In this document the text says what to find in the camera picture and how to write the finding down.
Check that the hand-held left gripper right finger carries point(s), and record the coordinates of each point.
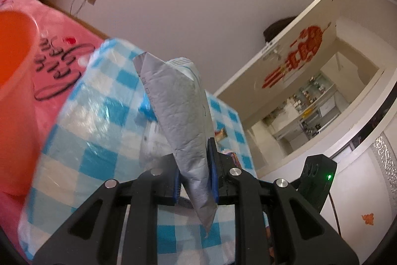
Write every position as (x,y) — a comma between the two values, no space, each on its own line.
(212,173)

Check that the dark hanging bag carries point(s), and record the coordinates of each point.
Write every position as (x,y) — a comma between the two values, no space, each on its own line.
(277,27)

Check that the orange plastic bucket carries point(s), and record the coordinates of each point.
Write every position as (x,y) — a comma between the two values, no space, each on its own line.
(15,97)

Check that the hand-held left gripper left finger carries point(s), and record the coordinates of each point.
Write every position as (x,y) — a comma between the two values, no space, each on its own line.
(176,187)

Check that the patterned silver panel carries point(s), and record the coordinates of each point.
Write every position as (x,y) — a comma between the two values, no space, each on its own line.
(386,159)

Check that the blue checkered tablecloth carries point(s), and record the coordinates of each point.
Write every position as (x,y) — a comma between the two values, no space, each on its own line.
(93,144)

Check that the small red wall sticker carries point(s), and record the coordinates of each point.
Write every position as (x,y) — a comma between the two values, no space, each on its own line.
(367,219)

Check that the pink printed blanket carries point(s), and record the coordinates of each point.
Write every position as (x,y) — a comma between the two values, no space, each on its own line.
(52,75)

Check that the white door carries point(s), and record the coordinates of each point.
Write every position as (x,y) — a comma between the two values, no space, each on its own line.
(248,81)

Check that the red paper door decoration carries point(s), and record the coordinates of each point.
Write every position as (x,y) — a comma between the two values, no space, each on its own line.
(297,54)

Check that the kitchen shelving unit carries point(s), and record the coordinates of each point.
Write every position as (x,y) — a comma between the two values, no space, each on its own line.
(305,111)

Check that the silver foil wrapper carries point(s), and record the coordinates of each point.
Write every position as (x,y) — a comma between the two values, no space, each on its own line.
(183,116)

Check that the red snack wrapper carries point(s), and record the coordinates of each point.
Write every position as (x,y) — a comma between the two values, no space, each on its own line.
(222,134)

